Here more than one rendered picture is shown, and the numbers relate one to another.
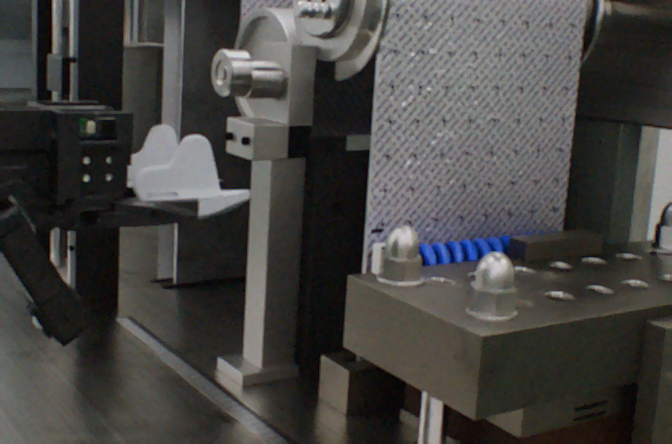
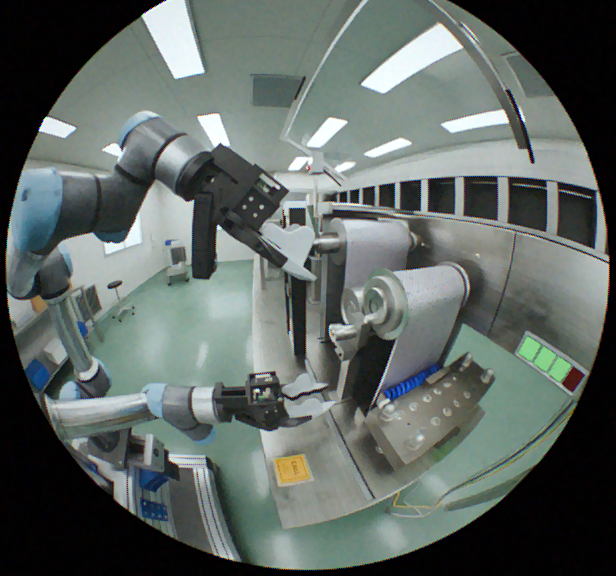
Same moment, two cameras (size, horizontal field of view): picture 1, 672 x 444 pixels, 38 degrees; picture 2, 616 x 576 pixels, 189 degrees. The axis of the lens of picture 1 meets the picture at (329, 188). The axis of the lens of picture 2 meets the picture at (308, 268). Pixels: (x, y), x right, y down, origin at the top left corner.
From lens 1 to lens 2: 56 cm
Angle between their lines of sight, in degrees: 19
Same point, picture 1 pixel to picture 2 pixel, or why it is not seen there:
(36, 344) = (281, 373)
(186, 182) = (308, 409)
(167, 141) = (305, 378)
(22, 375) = not seen: hidden behind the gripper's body
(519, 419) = not seen: hidden behind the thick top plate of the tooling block
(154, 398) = not seen: hidden behind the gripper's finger
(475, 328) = (404, 458)
